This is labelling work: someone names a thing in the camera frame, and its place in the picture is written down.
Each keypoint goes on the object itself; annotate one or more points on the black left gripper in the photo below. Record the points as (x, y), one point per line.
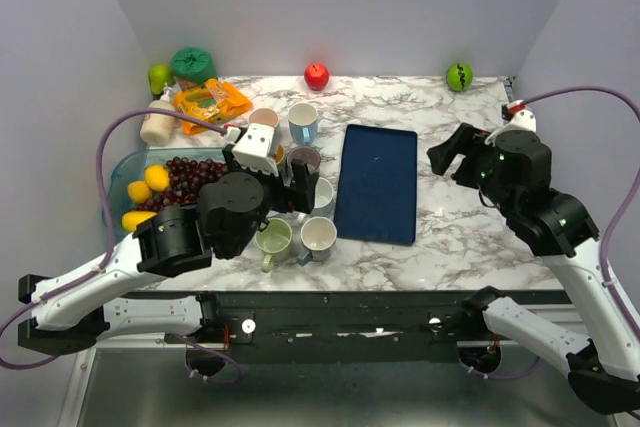
(305, 187)

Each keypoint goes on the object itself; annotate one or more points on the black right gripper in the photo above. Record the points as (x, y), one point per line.
(463, 141)

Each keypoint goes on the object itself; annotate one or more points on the blue mug white base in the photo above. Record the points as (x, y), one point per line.
(324, 198)

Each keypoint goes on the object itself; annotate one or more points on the purple mug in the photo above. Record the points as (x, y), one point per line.
(307, 154)

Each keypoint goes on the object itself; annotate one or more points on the blue butterfly mug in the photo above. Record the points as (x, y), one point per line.
(280, 155)

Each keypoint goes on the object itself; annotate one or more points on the dark grey-blue mug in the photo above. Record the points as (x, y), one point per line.
(318, 237)

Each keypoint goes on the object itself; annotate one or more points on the light blue hexagonal mug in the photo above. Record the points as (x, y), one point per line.
(303, 123)

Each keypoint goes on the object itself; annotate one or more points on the light green mug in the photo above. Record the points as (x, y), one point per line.
(275, 242)

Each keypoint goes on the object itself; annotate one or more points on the pink mug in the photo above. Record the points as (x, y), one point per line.
(265, 116)

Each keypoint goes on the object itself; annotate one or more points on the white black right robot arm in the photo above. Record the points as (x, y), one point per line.
(601, 366)

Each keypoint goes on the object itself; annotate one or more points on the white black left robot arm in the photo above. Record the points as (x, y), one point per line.
(73, 312)

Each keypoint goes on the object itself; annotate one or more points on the green watermelon ball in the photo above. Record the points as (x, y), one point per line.
(459, 77)

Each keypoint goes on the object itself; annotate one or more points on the dark blue tray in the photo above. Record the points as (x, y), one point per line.
(377, 188)

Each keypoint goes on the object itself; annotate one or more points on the red apple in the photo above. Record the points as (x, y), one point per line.
(316, 76)

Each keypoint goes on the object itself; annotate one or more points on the dark purple grapes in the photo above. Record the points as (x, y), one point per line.
(187, 178)

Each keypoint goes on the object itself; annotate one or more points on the orange snack bag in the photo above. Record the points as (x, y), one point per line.
(213, 102)

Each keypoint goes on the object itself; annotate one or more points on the cream lotion bottle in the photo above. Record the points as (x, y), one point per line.
(156, 129)

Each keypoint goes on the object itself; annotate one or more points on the green wrapped cup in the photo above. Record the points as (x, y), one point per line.
(192, 67)

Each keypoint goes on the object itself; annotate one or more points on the clear blue plastic bowl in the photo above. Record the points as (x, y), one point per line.
(131, 168)

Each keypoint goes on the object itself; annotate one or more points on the green pear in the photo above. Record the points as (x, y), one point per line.
(159, 76)

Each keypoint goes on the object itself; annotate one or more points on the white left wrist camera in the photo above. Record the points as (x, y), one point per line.
(252, 147)

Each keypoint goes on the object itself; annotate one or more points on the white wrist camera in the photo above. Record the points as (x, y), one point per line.
(252, 147)
(516, 116)

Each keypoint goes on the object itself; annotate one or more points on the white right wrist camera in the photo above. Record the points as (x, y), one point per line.
(516, 116)

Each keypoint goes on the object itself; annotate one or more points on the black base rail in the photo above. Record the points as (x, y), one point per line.
(339, 327)

